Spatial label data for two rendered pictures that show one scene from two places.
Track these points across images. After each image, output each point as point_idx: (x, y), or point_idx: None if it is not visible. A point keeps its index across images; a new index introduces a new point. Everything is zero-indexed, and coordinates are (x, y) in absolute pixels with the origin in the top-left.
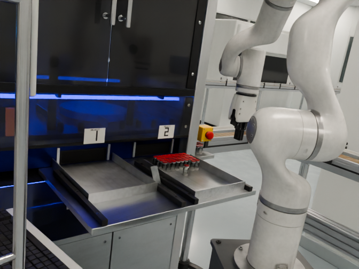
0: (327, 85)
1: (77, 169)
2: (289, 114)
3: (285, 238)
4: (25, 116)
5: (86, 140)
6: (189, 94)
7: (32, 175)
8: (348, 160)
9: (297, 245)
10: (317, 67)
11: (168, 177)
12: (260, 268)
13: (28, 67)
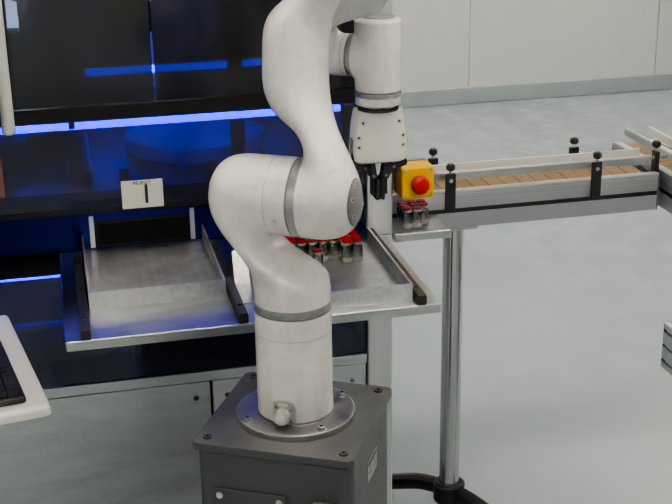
0: (298, 120)
1: (120, 256)
2: (251, 166)
3: (276, 359)
4: None
5: (128, 202)
6: (350, 98)
7: (48, 265)
8: None
9: (308, 374)
10: (282, 92)
11: None
12: (260, 408)
13: None
